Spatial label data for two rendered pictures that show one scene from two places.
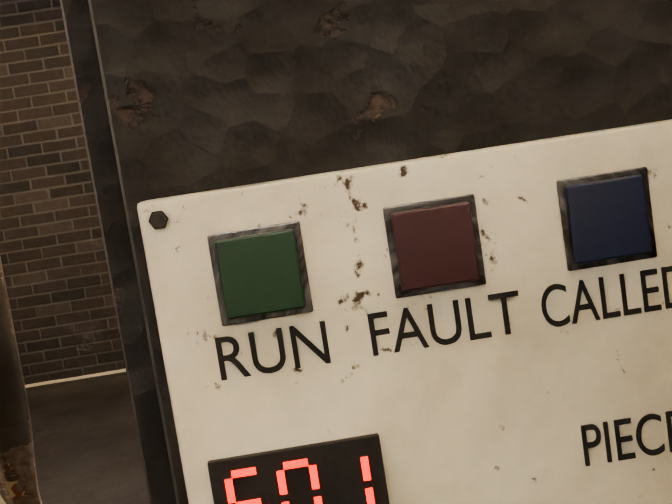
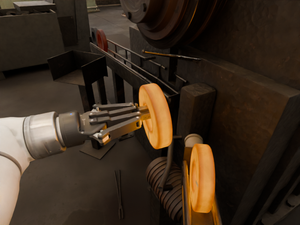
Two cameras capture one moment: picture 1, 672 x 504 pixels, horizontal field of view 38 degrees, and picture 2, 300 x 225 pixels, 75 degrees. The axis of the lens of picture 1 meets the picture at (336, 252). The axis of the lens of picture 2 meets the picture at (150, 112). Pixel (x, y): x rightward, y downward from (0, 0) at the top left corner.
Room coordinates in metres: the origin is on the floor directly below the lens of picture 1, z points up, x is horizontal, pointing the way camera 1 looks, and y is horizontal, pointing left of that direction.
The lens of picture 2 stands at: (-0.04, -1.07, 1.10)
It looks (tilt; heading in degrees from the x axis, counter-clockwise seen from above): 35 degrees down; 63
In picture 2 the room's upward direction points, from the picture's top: straight up
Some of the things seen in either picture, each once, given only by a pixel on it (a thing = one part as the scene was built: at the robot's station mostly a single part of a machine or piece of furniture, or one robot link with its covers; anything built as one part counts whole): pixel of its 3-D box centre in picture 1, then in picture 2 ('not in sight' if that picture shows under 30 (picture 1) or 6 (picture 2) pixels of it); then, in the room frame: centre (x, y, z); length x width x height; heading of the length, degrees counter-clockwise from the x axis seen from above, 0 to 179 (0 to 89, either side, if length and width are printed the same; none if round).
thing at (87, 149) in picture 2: not in sight; (87, 108); (0.08, 0.13, 0.36); 0.26 x 0.20 x 0.72; 127
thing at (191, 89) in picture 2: not in sight; (194, 116); (0.37, -0.62, 0.68); 0.11 x 0.08 x 0.24; 2
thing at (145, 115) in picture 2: not in sight; (145, 118); (0.11, -0.75, 0.84); 0.05 x 0.03 x 0.01; 172
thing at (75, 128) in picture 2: not in sight; (85, 126); (-0.02, -0.71, 0.84); 0.09 x 0.08 x 0.07; 172
